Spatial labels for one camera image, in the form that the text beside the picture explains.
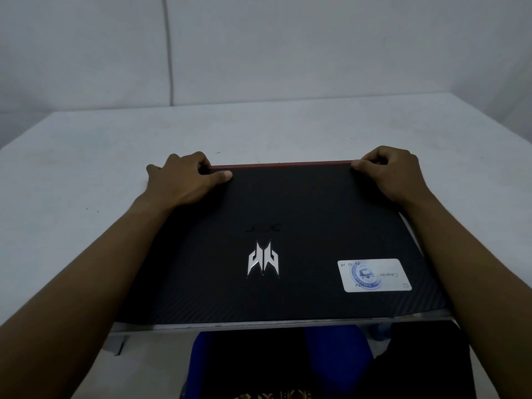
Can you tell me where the person's right hand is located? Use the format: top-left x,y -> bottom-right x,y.
350,145 -> 434,213

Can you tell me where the person's left hand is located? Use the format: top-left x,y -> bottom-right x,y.
143,151 -> 234,213

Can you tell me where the black carbon-pattern laptop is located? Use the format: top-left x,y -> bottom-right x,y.
114,160 -> 452,329

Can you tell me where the person's right forearm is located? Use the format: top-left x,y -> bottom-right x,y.
398,193 -> 532,399

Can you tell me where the person's left forearm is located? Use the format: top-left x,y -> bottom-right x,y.
0,194 -> 175,399

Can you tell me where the white rectangular sticker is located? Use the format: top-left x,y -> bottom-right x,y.
337,258 -> 413,293

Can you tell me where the person's black printed shirt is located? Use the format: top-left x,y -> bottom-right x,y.
200,327 -> 317,399

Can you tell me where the thin grey wall conduit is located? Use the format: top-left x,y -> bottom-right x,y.
160,0 -> 175,107

